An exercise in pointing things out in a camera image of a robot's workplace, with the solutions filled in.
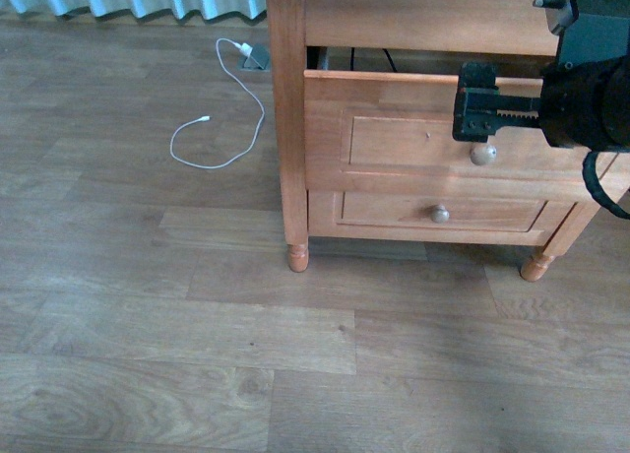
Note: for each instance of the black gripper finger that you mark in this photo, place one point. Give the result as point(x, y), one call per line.
point(480, 110)

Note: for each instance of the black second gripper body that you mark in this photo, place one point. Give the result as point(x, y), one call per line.
point(585, 94)

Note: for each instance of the drawer wooden knob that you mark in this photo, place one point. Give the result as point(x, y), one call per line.
point(439, 214)
point(483, 154)

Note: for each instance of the wooden nightstand cabinet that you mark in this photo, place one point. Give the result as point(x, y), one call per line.
point(406, 36)

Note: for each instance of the open metal floor socket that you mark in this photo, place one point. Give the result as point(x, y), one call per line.
point(260, 59)

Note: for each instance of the white plug in floor socket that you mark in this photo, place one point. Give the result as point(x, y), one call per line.
point(244, 49)

